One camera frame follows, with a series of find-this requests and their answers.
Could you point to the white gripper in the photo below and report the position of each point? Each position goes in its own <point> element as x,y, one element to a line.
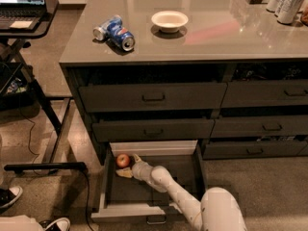
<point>140,169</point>

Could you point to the red apple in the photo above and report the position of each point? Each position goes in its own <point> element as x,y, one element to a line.
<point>122,160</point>

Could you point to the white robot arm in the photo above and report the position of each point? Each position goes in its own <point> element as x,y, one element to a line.
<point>218,209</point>

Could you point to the open bottom left drawer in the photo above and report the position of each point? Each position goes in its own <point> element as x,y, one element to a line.
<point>130,200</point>

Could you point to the top left grey drawer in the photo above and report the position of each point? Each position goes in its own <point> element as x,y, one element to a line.
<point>152,97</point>

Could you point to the grey drawer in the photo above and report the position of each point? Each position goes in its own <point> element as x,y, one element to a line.
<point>252,149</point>
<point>259,126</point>
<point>153,130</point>
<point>152,97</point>
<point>265,93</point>

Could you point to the middle left grey drawer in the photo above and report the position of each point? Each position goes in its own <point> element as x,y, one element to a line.
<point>153,130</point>

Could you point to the bottom right grey drawer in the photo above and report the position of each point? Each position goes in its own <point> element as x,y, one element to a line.
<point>252,149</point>

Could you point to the middle right grey drawer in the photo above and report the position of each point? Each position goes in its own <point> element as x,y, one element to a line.
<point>259,126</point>

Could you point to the grey counter cabinet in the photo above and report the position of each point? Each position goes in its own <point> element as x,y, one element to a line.
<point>224,76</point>

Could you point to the top right grey drawer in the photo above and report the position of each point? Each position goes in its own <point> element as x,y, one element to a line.
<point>265,93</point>

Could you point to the black white sneaker lower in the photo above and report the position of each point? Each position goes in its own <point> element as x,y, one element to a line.
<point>59,224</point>

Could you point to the black white sneaker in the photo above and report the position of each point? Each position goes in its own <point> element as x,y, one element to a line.
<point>9,196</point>
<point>59,224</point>

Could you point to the black laptop stand desk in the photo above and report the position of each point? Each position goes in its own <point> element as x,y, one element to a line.
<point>12,53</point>

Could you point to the person knee light trousers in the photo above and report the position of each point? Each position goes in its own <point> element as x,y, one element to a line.
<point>19,223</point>

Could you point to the black white sneaker upper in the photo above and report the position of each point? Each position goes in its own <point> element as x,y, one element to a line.
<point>9,196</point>

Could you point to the blue pepsi can front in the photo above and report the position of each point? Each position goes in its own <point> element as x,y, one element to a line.
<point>122,38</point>

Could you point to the blue pepsi can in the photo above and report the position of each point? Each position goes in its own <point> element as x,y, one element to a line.
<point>122,38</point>
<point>100,32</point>

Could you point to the blue pepsi can rear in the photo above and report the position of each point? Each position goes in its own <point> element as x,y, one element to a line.
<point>100,32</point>

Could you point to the white paper bowl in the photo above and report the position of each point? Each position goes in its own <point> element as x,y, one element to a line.
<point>169,21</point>

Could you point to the yellow sticky note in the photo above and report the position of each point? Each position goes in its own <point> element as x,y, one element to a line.
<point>21,25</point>

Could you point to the open laptop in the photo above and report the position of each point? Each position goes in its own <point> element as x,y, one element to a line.
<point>21,10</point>

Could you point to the white can front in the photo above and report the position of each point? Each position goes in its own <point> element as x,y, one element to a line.
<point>289,10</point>

